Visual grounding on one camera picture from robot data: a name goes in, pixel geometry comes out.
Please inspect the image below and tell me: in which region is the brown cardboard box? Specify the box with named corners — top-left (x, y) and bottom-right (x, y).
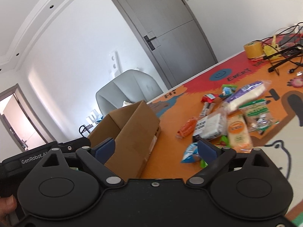
top-left (87, 100), bottom-right (162, 179)

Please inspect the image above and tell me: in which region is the grey doorway frame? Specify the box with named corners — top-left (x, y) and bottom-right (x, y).
top-left (0, 83), bottom-right (57, 152)

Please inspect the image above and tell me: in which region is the grey armchair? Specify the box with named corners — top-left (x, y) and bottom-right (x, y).
top-left (96, 69), bottom-right (164, 117)

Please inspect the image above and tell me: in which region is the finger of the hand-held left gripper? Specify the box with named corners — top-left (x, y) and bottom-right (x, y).
top-left (58, 137), bottom-right (92, 158)

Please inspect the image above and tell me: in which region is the long snack stick packet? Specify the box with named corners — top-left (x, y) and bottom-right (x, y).
top-left (199, 102), bottom-right (216, 119)

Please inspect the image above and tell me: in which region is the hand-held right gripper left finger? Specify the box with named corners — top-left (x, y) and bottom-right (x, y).
top-left (41, 137), bottom-right (126, 187)

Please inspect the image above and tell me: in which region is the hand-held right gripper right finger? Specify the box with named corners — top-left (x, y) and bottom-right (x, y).
top-left (186, 139), bottom-right (273, 187)

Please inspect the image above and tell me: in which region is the black metal rack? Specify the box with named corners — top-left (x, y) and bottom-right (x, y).
top-left (79, 124), bottom-right (94, 138)

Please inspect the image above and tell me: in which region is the yellow crinkled toy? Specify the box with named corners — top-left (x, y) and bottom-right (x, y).
top-left (263, 44), bottom-right (280, 61)

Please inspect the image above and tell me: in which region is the black door handle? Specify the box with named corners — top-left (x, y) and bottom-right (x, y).
top-left (144, 35), bottom-right (157, 51)

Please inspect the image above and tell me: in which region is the colourful printed table mat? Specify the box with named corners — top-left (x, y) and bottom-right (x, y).
top-left (138, 34), bottom-right (303, 227)

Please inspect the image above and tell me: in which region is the small blue snack packet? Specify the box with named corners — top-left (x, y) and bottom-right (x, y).
top-left (181, 142), bottom-right (201, 163)

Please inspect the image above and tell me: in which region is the red white candy packet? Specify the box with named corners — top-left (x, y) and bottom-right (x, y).
top-left (201, 93), bottom-right (218, 103)

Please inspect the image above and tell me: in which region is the person's left hand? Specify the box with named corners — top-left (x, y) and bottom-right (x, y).
top-left (0, 194), bottom-right (17, 227)

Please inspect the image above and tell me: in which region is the green red snack packet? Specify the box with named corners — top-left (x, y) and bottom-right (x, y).
top-left (213, 134), bottom-right (230, 148)

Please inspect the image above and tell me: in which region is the black folding stand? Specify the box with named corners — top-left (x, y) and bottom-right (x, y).
top-left (264, 46), bottom-right (303, 75)

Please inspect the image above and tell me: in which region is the yellow tape roll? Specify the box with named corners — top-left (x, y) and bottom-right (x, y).
top-left (244, 41), bottom-right (264, 58)

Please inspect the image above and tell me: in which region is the grey door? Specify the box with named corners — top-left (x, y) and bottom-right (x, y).
top-left (106, 0), bottom-right (218, 89)

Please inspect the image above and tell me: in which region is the white wall socket panel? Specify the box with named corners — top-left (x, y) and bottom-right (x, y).
top-left (109, 50), bottom-right (121, 75)

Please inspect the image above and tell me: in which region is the blue green candy packet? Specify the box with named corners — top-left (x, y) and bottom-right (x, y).
top-left (219, 84), bottom-right (238, 99)

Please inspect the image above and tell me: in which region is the purple white bread packet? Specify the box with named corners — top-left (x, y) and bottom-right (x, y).
top-left (224, 80), bottom-right (271, 113)

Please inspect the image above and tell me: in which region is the black white snack packet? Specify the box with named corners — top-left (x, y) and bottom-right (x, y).
top-left (193, 112), bottom-right (229, 142)

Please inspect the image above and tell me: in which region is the orange snack packet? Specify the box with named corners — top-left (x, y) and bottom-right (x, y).
top-left (176, 117), bottom-right (198, 139)

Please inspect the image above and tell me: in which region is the orange yellow packet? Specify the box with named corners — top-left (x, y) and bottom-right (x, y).
top-left (226, 113), bottom-right (252, 153)

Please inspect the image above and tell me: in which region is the black usb cable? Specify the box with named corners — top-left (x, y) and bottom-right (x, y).
top-left (260, 22), bottom-right (303, 45)
top-left (287, 61), bottom-right (303, 74)

